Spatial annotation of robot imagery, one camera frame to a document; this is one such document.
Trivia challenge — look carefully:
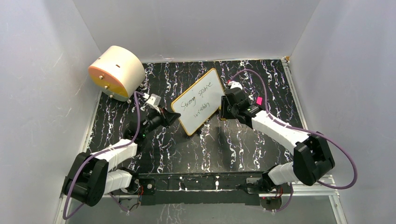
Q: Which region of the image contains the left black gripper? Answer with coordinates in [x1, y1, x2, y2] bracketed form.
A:
[141, 105, 180, 137]

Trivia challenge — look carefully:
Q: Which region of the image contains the white whiteboard with orange frame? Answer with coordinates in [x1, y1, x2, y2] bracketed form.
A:
[171, 68, 224, 136]

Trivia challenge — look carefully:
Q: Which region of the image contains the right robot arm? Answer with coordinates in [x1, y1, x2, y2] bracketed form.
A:
[220, 87, 335, 193]

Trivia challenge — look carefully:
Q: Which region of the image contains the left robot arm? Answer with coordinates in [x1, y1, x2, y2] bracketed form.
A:
[62, 108, 181, 207]

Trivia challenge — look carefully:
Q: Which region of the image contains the pink plastic cross piece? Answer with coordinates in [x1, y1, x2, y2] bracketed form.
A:
[256, 97, 263, 105]

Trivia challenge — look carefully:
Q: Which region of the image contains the cream cylinder with orange face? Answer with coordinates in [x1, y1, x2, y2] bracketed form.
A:
[88, 45, 146, 102]

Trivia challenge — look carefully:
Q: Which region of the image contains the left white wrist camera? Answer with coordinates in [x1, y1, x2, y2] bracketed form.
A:
[143, 93, 162, 107]

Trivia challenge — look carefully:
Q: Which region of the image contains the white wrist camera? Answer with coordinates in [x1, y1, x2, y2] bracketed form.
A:
[143, 93, 162, 107]
[227, 80, 243, 90]

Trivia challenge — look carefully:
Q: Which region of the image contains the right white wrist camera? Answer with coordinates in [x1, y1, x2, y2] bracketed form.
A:
[227, 80, 243, 90]

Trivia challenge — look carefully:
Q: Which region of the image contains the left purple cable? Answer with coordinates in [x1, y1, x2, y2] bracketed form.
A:
[63, 91, 149, 221]

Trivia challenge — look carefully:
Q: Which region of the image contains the black front mounting rail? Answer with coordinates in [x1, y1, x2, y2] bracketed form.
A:
[135, 171, 262, 206]

